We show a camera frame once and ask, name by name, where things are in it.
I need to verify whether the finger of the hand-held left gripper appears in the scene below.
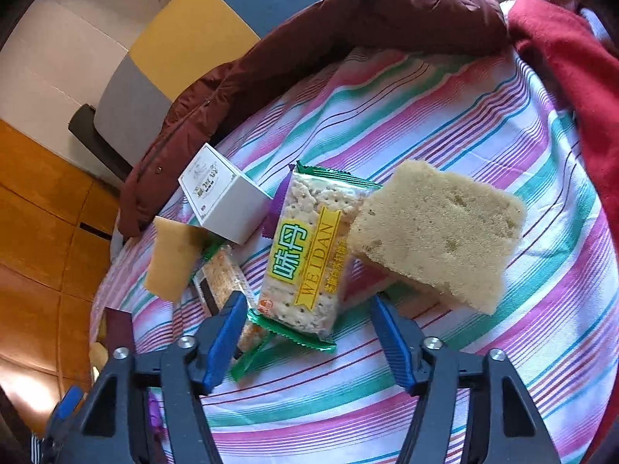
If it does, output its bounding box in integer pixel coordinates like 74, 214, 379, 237
31, 387, 85, 464

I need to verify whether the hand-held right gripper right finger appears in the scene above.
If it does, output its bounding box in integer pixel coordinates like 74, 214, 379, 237
370, 297, 562, 464

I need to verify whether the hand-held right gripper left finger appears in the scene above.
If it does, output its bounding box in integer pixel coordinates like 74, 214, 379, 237
72, 292, 248, 464

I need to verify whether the dark label cracker packet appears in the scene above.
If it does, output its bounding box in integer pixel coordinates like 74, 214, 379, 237
192, 244, 279, 382

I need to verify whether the purple snack packet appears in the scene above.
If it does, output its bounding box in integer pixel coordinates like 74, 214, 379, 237
146, 389, 165, 448
262, 188, 292, 239

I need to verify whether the yellow sponge block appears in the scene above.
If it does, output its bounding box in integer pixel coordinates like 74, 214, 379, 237
145, 216, 205, 302

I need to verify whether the green cracker packet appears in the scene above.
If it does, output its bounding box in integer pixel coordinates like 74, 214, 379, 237
246, 160, 383, 355

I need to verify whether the irregular yellow sponge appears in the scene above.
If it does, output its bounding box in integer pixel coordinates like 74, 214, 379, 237
347, 159, 528, 315

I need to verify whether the white carton box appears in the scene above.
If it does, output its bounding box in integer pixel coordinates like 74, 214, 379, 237
178, 143, 272, 246

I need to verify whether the striped bed sheet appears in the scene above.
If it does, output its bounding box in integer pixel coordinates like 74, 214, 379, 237
89, 48, 619, 464

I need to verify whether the orange wooden wardrobe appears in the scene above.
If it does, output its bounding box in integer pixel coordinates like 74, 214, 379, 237
0, 118, 124, 411

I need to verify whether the maroon padded jacket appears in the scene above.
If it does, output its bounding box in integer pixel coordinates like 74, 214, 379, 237
118, 0, 508, 237

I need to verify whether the red garment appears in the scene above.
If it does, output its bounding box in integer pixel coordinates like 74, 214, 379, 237
508, 0, 619, 213

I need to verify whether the lilac grey garment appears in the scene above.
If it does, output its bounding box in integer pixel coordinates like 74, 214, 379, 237
544, 0, 617, 44

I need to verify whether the dark wooden bed frame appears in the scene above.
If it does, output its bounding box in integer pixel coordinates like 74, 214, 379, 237
68, 104, 133, 182

